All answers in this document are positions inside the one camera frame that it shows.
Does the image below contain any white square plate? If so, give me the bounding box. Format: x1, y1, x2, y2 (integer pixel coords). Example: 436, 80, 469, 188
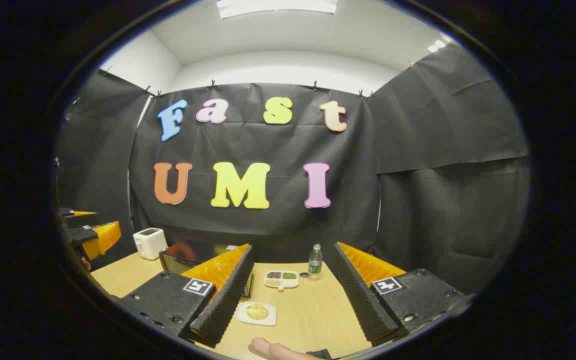
234, 301, 278, 327

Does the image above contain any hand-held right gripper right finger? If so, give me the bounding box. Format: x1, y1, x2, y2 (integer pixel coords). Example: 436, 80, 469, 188
329, 241, 471, 347

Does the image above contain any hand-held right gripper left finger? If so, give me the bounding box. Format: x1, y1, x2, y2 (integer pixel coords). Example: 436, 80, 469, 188
117, 243, 256, 349

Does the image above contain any white divided dish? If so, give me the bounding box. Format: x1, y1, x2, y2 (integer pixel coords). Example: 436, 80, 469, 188
264, 270, 300, 292

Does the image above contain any black electric oven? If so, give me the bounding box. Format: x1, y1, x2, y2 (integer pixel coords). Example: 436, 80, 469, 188
159, 240, 255, 299

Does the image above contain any clear water bottle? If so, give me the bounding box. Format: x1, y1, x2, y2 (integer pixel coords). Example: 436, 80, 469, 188
308, 243, 324, 281

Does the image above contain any round bread bun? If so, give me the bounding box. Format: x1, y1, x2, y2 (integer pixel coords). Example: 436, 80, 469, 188
245, 304, 270, 321

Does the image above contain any white toaster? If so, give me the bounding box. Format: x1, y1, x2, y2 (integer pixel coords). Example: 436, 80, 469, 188
133, 227, 169, 260

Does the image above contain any black backdrop cloth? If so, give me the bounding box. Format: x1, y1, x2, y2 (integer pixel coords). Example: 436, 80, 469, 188
55, 45, 531, 296

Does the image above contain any large ceiling light panel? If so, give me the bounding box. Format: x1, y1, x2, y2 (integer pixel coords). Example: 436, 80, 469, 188
216, 0, 339, 20

